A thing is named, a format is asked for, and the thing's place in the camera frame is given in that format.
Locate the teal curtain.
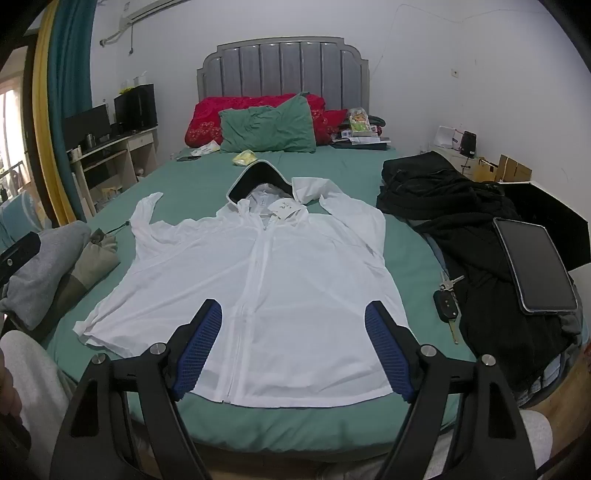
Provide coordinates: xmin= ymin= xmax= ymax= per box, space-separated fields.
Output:
xmin=47 ymin=0 xmax=98 ymax=227

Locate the light blue cloth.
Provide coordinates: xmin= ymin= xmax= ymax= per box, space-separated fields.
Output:
xmin=0 ymin=189 xmax=47 ymax=252

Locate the stack of books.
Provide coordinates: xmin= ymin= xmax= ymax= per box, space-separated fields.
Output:
xmin=331 ymin=128 xmax=391 ymax=151

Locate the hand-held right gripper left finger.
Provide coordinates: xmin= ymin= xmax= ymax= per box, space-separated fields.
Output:
xmin=48 ymin=299 xmax=223 ymax=480

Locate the bed with green sheet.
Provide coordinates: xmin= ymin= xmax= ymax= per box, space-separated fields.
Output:
xmin=41 ymin=143 xmax=481 ymax=457

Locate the red pillow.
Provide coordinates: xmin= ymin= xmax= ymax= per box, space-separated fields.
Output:
xmin=185 ymin=93 xmax=349 ymax=147

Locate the black car key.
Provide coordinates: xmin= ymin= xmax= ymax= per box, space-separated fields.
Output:
xmin=433 ymin=274 xmax=466 ymax=344

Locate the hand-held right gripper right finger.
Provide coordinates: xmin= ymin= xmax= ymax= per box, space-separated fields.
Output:
xmin=364 ymin=300 xmax=539 ymax=480

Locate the grey padded headboard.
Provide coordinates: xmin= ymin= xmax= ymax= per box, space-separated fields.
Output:
xmin=197 ymin=37 xmax=371 ymax=112

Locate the person's left hand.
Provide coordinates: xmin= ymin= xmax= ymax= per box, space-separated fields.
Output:
xmin=0 ymin=346 xmax=23 ymax=418

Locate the black monitor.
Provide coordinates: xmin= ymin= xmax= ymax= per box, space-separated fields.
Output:
xmin=62 ymin=104 xmax=112 ymax=147

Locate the small cardboard box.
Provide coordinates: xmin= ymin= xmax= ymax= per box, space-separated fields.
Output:
xmin=475 ymin=159 xmax=499 ymax=183

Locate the white air conditioner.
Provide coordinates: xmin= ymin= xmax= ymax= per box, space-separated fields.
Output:
xmin=117 ymin=0 xmax=190 ymax=33

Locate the black computer tower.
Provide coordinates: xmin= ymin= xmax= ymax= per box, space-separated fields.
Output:
xmin=114 ymin=84 xmax=158 ymax=134

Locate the person's leg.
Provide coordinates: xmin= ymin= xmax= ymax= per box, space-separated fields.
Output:
xmin=519 ymin=408 xmax=555 ymax=480
xmin=0 ymin=330 xmax=77 ymax=480

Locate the large cardboard box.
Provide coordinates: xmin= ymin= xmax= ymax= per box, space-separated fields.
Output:
xmin=496 ymin=154 xmax=533 ymax=183

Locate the olive cloth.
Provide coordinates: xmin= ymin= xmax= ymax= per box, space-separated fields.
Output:
xmin=34 ymin=228 xmax=122 ymax=342

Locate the beige computer desk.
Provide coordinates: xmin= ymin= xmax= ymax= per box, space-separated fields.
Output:
xmin=68 ymin=126 xmax=160 ymax=217

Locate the green snack bag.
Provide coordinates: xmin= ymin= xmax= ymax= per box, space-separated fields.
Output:
xmin=347 ymin=107 xmax=372 ymax=132

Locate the tablet in grey case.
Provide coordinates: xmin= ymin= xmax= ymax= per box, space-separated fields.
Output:
xmin=492 ymin=217 xmax=579 ymax=315

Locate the green pillow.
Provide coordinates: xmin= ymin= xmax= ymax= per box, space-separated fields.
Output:
xmin=218 ymin=92 xmax=317 ymax=154

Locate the yellow curtain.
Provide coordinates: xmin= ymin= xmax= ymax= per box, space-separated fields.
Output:
xmin=32 ymin=0 xmax=77 ymax=227

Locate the black clothes pile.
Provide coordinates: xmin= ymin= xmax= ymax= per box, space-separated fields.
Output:
xmin=376 ymin=151 xmax=583 ymax=370

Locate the white hooded jacket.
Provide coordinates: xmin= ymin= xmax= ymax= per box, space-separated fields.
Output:
xmin=73 ymin=159 xmax=414 ymax=409

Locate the grey cloth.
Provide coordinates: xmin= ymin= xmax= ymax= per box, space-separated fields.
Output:
xmin=0 ymin=220 xmax=93 ymax=330

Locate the white box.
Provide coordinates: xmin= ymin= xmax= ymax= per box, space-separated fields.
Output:
xmin=436 ymin=126 xmax=465 ymax=151

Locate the person's right leg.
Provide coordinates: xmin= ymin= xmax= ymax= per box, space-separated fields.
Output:
xmin=519 ymin=408 xmax=555 ymax=480

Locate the white nightstand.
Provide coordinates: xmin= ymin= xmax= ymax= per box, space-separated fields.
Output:
xmin=429 ymin=143 xmax=481 ymax=181

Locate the person's left leg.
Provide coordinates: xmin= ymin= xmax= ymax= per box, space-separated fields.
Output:
xmin=0 ymin=330 xmax=77 ymax=480

